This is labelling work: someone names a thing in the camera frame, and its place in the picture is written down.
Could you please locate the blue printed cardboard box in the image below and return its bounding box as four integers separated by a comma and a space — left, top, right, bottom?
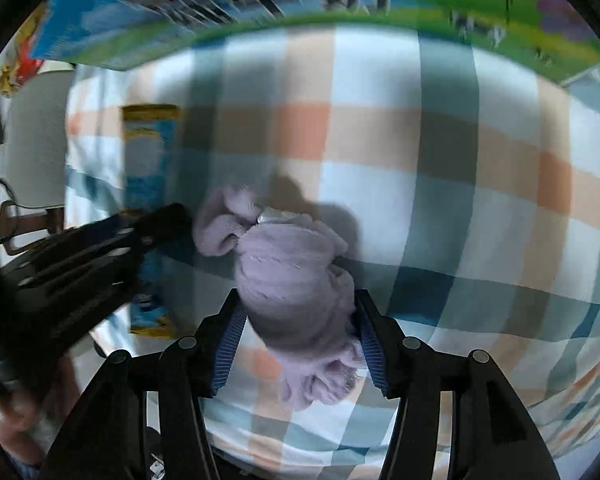
32, 0, 600, 82

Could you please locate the left hand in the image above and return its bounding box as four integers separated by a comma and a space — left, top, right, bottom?
0, 354, 81, 466

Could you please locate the grey chair left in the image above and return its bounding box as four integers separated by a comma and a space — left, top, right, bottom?
0, 62, 74, 209

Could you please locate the purple fluffy towel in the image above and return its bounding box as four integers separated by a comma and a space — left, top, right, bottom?
193, 186, 364, 411

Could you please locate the plaid checked blanket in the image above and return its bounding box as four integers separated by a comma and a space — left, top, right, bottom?
66, 27, 600, 478

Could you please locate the blue long snack pack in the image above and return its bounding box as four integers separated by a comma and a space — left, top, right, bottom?
122, 104, 180, 338

